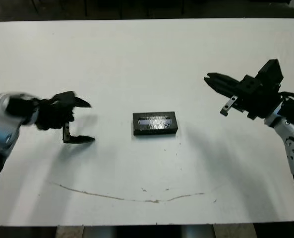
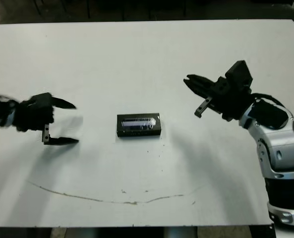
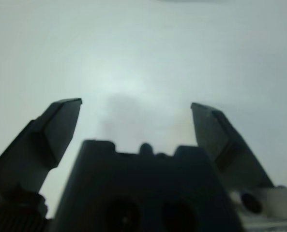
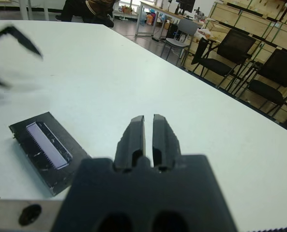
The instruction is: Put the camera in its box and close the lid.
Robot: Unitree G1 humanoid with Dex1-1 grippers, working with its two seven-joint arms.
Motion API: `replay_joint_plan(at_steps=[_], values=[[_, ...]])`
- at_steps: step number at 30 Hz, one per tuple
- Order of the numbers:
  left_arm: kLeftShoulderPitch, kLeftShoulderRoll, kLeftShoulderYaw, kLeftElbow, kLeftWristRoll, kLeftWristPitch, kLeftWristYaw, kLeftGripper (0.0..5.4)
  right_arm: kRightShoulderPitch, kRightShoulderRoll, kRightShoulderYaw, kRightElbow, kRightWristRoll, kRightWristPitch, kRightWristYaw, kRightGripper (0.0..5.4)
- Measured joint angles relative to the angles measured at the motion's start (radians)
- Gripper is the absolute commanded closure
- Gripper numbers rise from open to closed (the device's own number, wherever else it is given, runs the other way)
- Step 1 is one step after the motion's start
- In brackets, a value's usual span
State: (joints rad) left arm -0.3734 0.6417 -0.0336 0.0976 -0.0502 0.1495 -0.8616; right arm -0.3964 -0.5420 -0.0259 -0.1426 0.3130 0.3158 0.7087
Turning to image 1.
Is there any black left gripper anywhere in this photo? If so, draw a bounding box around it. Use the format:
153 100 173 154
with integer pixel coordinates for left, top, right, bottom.
35 91 96 145

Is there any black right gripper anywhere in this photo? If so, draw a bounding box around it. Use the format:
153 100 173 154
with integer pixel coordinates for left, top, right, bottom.
203 72 283 121

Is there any black box lid with window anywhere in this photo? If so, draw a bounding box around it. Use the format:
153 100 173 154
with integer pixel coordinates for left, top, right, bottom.
132 111 179 136

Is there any silver left robot leg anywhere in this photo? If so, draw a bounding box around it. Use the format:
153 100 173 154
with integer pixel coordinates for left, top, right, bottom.
83 226 116 238

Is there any silver robot leg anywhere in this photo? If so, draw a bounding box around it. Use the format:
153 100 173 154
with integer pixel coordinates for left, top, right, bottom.
183 225 215 238
83 226 116 238

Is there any silver right robot leg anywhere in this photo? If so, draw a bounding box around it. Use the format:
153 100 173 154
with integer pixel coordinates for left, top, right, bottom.
183 225 215 238

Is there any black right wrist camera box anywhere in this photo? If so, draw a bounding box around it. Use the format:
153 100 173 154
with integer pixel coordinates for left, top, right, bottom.
257 59 284 86

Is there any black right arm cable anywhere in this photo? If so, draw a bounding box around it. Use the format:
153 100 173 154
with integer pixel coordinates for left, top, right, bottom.
278 91 294 102

